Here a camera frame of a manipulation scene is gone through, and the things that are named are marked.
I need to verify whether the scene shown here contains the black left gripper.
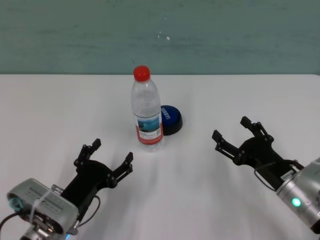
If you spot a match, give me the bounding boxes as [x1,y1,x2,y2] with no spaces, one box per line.
[59,137,134,222]

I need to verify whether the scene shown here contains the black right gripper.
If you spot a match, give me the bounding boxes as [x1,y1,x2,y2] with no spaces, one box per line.
[211,115,305,193]

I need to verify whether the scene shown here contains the clear water bottle red cap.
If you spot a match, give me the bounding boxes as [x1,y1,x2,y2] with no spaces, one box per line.
[130,65,164,153]

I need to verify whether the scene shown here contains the blue push button black base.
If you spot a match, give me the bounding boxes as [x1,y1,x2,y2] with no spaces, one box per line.
[159,104,184,137]

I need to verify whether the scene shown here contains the white zip tie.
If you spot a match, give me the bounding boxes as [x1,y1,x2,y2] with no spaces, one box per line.
[31,189,55,223]

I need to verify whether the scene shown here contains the thin black right gripper cable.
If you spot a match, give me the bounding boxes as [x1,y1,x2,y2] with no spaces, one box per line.
[253,161,305,191]

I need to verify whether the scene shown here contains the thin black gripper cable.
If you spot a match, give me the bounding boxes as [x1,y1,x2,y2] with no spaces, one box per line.
[253,161,305,191]
[74,195,101,229]

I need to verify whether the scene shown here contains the thin black left gripper cable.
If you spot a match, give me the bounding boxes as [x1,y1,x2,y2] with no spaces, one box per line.
[74,195,101,229]

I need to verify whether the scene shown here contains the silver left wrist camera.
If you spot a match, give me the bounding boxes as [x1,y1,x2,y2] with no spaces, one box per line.
[6,177,79,236]

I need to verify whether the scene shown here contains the black left camera cable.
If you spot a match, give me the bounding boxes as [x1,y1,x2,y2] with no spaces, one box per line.
[0,212,26,229]

